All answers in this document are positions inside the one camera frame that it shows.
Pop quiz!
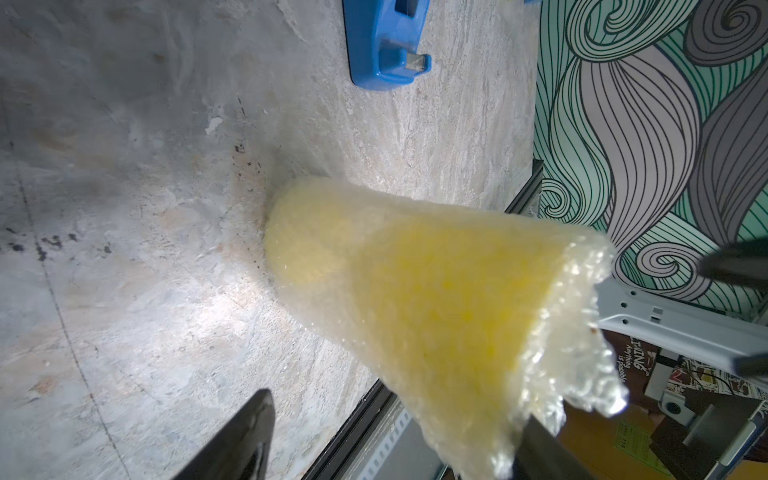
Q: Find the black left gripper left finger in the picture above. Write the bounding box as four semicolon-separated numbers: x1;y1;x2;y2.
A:
175;389;276;480

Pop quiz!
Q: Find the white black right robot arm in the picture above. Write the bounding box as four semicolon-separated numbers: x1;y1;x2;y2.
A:
597;237;767;390

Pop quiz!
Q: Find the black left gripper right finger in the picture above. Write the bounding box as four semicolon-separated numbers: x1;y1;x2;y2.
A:
512;415;594;480

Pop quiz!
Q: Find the blue tape dispenser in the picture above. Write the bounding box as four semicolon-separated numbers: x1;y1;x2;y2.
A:
342;0;432;91

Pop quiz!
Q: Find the white slotted cable duct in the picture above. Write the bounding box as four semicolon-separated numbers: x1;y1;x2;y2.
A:
357;410;412;480

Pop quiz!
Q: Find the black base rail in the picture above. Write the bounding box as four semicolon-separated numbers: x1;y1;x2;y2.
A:
299;158;544;480

